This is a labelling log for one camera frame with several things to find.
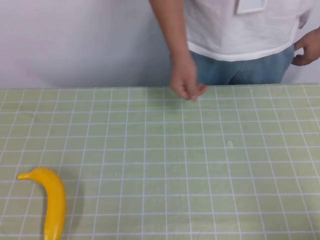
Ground person's right hand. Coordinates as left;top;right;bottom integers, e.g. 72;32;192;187
169;55;209;103

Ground person's left hand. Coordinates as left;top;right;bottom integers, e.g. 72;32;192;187
290;28;320;67

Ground yellow plastic banana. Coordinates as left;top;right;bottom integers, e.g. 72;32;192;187
17;166;67;240

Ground person's right forearm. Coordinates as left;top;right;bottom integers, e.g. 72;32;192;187
148;0;194;58

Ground blue jeans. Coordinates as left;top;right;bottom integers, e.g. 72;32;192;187
169;43;296;86

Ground white t-shirt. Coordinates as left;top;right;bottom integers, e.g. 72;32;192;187
183;0;320;62

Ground white badge card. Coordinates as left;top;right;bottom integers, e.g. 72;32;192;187
234;0;267;15

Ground green checked tablecloth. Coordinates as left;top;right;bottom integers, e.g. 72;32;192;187
0;82;320;240

